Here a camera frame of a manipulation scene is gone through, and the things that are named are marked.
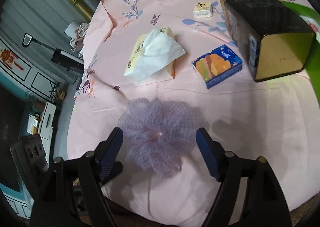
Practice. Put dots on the green cardboard box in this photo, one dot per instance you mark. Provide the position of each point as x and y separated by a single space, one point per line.
312 64

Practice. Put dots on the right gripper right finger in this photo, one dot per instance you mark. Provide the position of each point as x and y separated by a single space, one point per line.
264 203

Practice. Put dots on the small cream tissue packet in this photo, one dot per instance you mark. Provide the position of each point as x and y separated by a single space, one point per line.
203 10

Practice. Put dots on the yellow tissue box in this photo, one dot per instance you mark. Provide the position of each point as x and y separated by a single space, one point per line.
153 57

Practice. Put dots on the black gold tin box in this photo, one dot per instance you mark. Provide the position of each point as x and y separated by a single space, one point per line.
274 40

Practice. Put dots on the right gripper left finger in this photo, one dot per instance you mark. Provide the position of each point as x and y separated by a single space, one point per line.
56 204

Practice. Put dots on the pink printed tablecloth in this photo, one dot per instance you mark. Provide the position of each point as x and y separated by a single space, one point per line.
278 119

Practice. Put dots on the white cabinet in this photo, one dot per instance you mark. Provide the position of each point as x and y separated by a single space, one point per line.
45 128

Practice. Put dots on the blue tissue packet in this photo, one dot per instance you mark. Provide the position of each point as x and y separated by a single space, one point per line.
217 65

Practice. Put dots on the purple mesh bath pouf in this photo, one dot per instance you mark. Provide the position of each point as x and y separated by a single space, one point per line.
158 134

